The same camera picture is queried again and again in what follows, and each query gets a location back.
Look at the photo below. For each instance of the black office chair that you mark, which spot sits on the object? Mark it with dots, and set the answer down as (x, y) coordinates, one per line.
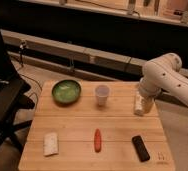
(12, 98)

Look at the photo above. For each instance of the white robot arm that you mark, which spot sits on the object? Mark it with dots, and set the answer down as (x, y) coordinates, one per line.
(163, 73)

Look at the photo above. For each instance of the black remote control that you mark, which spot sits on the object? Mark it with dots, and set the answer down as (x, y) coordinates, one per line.
(140, 148)

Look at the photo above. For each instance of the white folded cloth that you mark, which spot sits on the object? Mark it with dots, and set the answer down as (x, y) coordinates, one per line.
(50, 145)

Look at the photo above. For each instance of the white plastic bottle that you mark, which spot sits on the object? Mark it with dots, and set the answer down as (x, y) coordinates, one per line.
(139, 104)

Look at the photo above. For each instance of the translucent plastic cup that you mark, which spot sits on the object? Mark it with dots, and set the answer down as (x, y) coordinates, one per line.
(101, 94)

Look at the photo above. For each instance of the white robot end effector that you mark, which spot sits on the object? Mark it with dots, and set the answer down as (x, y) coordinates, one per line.
(147, 104)

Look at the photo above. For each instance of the green ceramic bowl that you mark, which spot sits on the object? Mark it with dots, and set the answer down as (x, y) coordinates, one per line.
(66, 91)

